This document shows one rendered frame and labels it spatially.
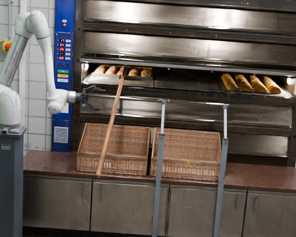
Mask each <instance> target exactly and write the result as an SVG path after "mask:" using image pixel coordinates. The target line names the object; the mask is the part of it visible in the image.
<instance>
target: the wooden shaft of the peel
mask: <svg viewBox="0 0 296 237"><path fill-rule="evenodd" d="M126 70H127V66H126V67H125V66H124V68H123V71H122V75H121V79H120V82H119V86H118V90H117V95H116V98H115V102H114V106H113V110H112V113H111V117H110V121H109V125H108V129H107V133H106V136H105V140H104V144H103V148H102V151H101V156H100V160H99V163H98V167H97V171H96V175H95V177H96V178H100V175H101V171H102V167H103V162H104V159H105V155H106V151H107V147H108V143H109V138H110V134H111V130H112V127H113V123H114V119H115V114H116V111H117V106H118V102H119V98H120V94H121V90H122V86H123V82H124V79H125V74H126Z"/></svg>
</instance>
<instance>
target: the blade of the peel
mask: <svg viewBox="0 0 296 237"><path fill-rule="evenodd" d="M94 72H95V71H93V72H92V76H98V77H111V78H119V76H120V75H115V74H102V73H94ZM152 78H153V73H151V77H142V76H128V75H125V79H144V80H152Z"/></svg>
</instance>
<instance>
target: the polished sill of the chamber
mask: <svg viewBox="0 0 296 237"><path fill-rule="evenodd" d="M94 85H95V86H96V88H100V89H102V90H113V91H117V90H118V86H119V85H110V84H97V83H83V82H82V83H81V88H89V87H91V86H94ZM121 91H126V92H140V93H153V94H167V95H186V96H199V97H213V98H226V99H240V100H253V101H267V102H281V103H295V98H294V97H284V96H271V95H251V94H238V93H224V92H211V91H197V90H184V89H170V88H157V87H137V86H124V85H123V86H122V90H121Z"/></svg>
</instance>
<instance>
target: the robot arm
mask: <svg viewBox="0 0 296 237"><path fill-rule="evenodd" d="M33 35H35V37H36V40H37V42H38V44H39V46H40V48H41V50H42V53H43V57H44V63H45V71H46V79H47V89H48V92H47V109H48V111H49V112H50V113H51V114H53V115H54V114H59V113H60V112H61V111H62V110H63V108H64V104H65V103H75V102H76V103H82V107H83V108H86V109H88V110H89V111H91V112H94V111H99V110H104V108H100V107H95V108H94V107H93V106H92V105H91V104H90V103H89V102H88V97H89V96H88V95H89V94H90V93H92V92H93V91H94V90H96V91H103V92H105V90H102V89H100V88H96V86H95V85H94V86H91V87H89V88H86V89H83V93H76V92H75V91H66V90H63V89H56V88H55V81H54V68H53V57H52V50H51V43H50V34H49V28H48V25H47V21H46V19H45V17H44V15H43V14H42V12H41V11H38V10H35V11H32V12H31V13H29V12H23V13H20V14H19V15H17V16H16V18H15V36H14V39H13V41H12V44H11V46H10V49H9V51H8V54H7V57H6V59H5V62H4V64H3V66H2V69H1V71H0V133H3V134H20V132H21V130H22V129H24V126H22V125H21V123H20V121H21V101H20V97H19V95H18V94H17V93H16V92H15V91H13V90H11V88H10V86H11V83H12V81H13V78H14V75H15V73H16V70H17V68H18V65H19V63H20V60H21V58H22V55H23V52H24V50H25V47H26V45H27V42H28V40H29V39H31V38H32V36H33ZM91 88H94V89H93V90H91V91H90V92H89V93H87V94H86V93H85V91H86V90H89V89H91ZM85 103H86V104H88V105H89V106H90V107H91V108H92V109H90V108H89V107H87V106H85V105H84V104H85Z"/></svg>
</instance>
